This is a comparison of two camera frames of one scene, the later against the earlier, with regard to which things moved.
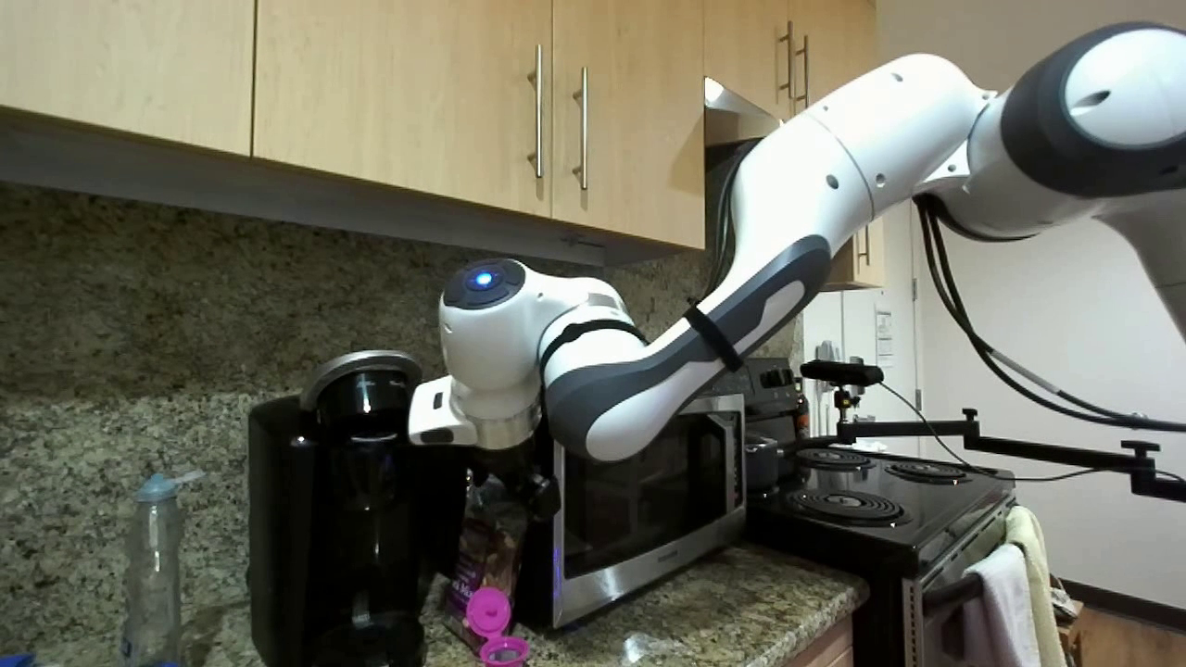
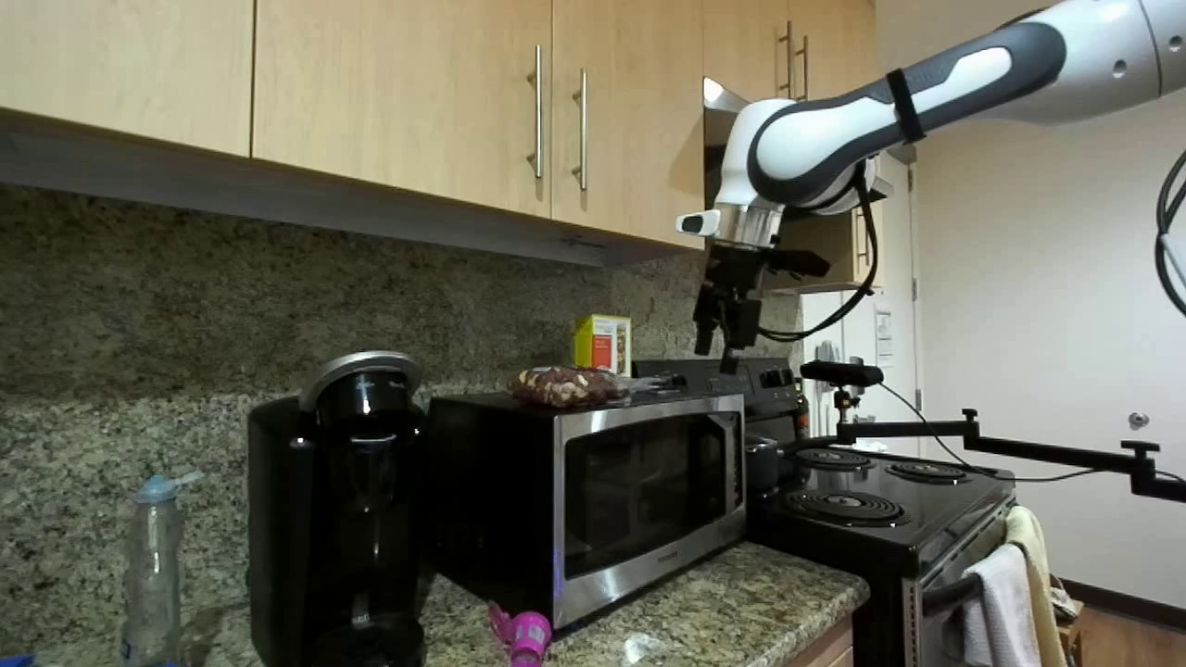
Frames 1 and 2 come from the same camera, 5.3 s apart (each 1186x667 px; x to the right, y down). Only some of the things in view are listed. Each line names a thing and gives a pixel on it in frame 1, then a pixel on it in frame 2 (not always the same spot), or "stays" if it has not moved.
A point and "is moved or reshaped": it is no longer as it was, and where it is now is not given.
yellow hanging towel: [1026, 532] stays
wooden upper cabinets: [542, 124] stays
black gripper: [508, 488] to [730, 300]
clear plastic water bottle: [153, 615] stays
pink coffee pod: [491, 611] to [524, 636]
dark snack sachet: [487, 552] is moved or reshaped
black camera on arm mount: [1145, 480] stays
